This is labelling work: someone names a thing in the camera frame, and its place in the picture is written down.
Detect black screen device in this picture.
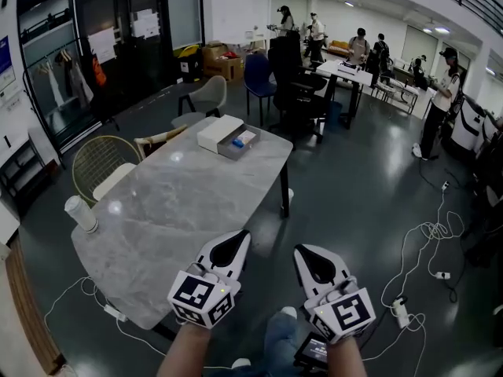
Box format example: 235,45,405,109
293,331,329,372

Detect wooden armchair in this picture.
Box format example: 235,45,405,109
133,124,189,159

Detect person's blue jeans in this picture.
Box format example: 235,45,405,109
263,310,304,377

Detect cardboard box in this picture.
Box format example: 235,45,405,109
202,43,231,78
214,55,244,82

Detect blue chair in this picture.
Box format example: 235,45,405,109
243,52,278,127

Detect grey hanging garment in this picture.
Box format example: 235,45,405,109
68,57,94,110

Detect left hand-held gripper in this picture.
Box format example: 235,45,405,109
167,229,252,330

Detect orange bag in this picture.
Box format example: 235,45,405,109
92,55,108,88

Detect white paper notice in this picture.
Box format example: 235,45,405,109
131,9,160,38
86,27,117,64

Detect person's right forearm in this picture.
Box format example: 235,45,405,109
325,338,369,377

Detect white hanging garment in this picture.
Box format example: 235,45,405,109
46,63,66,108

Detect blue and white small packet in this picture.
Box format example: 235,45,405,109
231,130,256,148

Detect white standing desk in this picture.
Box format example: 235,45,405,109
316,59,374,130

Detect black bin with yellow lid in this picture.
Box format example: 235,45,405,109
178,44,204,84

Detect black clothes rack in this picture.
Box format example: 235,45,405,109
22,35,121,168

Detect black shelf table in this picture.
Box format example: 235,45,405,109
0,131,52,211

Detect gold wire chair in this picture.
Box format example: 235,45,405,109
72,134,145,207

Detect blue and white poster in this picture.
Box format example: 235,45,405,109
0,35,17,93

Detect grey shell chair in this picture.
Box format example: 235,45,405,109
171,75,228,130

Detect orange sofa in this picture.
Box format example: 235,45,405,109
328,40,351,58

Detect white cable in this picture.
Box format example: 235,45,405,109
42,275,180,360
361,189,467,363

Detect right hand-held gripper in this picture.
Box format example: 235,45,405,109
293,243,377,345

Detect white and grey storage box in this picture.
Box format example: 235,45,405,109
196,115,263,161

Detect white ribbed cup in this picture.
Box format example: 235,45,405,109
64,194,99,235

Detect person's left forearm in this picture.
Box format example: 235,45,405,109
156,322,213,377

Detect black office chair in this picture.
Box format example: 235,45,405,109
266,35,329,143

